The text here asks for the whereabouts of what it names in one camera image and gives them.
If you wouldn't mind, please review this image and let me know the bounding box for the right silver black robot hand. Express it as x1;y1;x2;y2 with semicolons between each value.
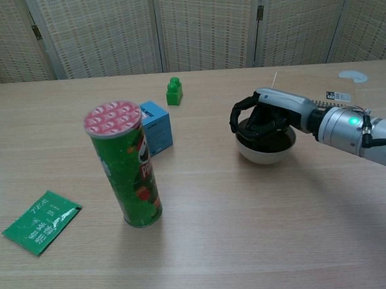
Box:
227;84;325;146

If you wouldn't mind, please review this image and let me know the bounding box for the white bowl with dark liquid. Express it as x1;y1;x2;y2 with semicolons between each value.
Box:
234;116;299;167

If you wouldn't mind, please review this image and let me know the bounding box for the brown spiral notebook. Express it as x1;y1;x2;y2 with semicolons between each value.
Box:
270;67;355;112

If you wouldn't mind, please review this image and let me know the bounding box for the green toy building block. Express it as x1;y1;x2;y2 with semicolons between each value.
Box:
165;76;184;107

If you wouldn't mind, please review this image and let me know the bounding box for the light blue carton box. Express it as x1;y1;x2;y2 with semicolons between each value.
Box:
139;99;175;158

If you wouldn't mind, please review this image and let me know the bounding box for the green chips can red lid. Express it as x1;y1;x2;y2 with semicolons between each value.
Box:
82;98;164;231

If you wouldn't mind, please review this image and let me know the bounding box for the woven folding screen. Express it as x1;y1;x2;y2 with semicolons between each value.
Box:
0;0;386;84

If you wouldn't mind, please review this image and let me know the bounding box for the green tea packet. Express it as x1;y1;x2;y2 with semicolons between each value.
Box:
0;188;86;260

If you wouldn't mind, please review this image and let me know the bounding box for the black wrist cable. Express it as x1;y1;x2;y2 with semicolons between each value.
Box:
360;112;386;148

